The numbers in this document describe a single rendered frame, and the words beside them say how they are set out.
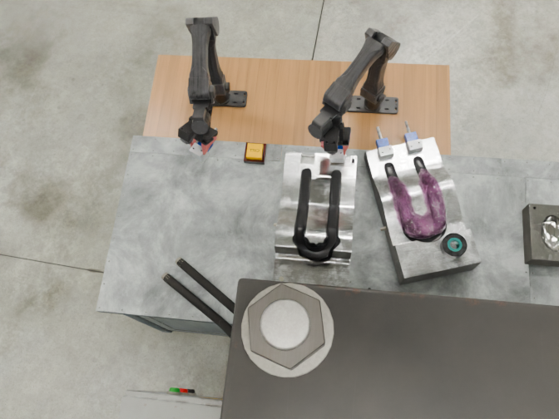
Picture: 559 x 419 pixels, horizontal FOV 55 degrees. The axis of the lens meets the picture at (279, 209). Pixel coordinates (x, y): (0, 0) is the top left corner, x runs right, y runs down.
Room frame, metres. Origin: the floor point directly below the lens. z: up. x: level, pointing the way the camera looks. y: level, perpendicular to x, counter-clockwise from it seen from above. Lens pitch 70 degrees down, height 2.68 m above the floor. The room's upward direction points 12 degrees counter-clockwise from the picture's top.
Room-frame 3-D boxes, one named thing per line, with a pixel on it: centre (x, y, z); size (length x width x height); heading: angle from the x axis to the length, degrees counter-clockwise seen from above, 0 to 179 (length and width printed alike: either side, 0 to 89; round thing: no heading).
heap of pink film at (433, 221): (0.57, -0.48, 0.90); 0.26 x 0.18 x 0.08; 0
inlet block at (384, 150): (0.84, -0.42, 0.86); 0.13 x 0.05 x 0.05; 0
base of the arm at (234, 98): (1.20, 0.13, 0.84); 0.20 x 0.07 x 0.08; 74
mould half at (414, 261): (0.57, -0.48, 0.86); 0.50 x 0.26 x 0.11; 0
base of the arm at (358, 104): (1.03, -0.44, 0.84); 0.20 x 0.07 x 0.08; 74
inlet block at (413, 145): (0.84, -0.53, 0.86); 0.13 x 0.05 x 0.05; 0
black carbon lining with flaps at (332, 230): (0.60, -0.13, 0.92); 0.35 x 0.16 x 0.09; 163
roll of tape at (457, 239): (0.39, -0.54, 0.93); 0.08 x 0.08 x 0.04
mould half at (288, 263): (0.59, -0.12, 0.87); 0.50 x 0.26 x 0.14; 163
